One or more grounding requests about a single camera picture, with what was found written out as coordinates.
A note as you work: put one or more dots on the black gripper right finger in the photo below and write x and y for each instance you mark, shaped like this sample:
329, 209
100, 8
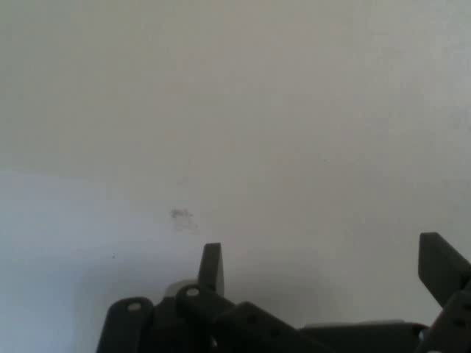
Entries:
445, 272

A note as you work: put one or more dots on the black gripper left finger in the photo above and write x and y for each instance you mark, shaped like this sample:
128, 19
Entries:
206, 312

